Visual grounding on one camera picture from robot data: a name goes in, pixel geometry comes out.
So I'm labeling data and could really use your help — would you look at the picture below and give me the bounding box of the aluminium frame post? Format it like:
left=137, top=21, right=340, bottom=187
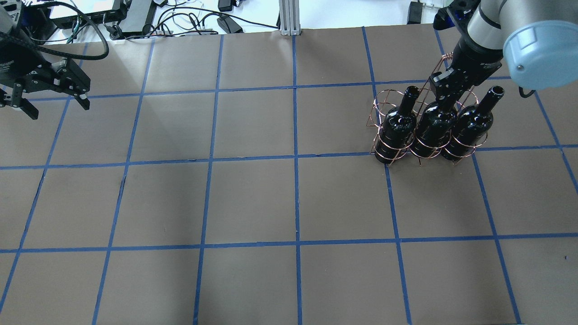
left=279, top=0, right=302, bottom=36

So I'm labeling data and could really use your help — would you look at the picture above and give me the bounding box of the black cable bundle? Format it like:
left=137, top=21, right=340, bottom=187
left=104, top=0, right=280, bottom=41

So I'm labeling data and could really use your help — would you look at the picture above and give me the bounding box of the dark glass wine bottle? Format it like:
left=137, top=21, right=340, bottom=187
left=410, top=98, right=457, bottom=158

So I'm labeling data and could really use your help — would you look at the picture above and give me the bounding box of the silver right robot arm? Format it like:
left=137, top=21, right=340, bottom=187
left=429, top=0, right=578, bottom=100

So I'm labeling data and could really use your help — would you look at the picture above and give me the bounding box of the dark bottle in basket corner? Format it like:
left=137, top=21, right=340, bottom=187
left=441, top=86, right=504, bottom=161

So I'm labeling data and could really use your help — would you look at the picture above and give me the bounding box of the black braided cable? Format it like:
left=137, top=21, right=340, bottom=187
left=0, top=1, right=110, bottom=60

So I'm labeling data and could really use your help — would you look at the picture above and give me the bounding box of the dark bottle under basket handle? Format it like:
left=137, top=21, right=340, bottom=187
left=374, top=86, right=420, bottom=165

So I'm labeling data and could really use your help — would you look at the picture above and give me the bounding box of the copper wire wine basket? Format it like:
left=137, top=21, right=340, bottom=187
left=367, top=53, right=489, bottom=164

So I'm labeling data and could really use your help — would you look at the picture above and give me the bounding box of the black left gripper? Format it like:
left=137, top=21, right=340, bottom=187
left=0, top=39, right=91, bottom=120

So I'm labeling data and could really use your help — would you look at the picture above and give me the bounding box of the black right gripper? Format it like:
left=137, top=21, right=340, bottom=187
left=429, top=38, right=503, bottom=102

